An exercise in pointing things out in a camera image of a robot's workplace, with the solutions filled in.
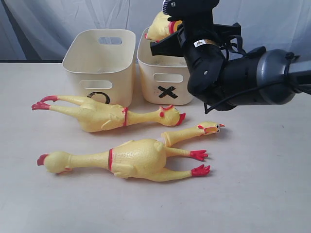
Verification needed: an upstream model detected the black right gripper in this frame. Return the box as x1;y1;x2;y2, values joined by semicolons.
150;0;233;97

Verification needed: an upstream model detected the headless yellow chicken body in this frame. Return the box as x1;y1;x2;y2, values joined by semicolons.
144;11;182;42

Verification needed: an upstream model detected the severed yellow chicken head neck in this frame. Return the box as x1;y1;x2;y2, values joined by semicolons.
161;121;225;147

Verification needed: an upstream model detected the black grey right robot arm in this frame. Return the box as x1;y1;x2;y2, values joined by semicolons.
150;0;311;113

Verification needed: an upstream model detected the cream bin marked X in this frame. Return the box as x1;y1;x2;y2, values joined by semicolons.
137;29;193;105

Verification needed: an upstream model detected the cream bin marked O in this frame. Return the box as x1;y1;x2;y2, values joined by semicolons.
62;29;136;107

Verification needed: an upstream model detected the whole yellow rubber chicken rear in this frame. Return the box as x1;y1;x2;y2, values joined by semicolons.
32;95;186;133

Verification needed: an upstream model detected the whole yellow rubber chicken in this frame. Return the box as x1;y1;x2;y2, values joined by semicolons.
36;139;210;182
32;95;186;133

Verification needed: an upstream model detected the whole yellow rubber chicken front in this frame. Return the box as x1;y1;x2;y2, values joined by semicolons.
36;139;210;182

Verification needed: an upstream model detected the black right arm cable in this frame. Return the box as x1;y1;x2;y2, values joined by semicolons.
204;23;302;115

